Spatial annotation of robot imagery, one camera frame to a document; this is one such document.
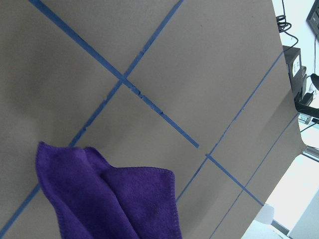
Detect purple towel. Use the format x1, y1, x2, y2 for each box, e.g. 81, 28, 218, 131
35, 142, 182, 239

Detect brown paper table cover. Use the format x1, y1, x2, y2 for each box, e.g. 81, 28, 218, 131
0, 0, 306, 239

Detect blue tape grid lines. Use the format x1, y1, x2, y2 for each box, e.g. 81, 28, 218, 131
0, 0, 300, 239

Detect black computer box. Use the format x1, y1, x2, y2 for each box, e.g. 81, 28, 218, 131
283, 45, 307, 99

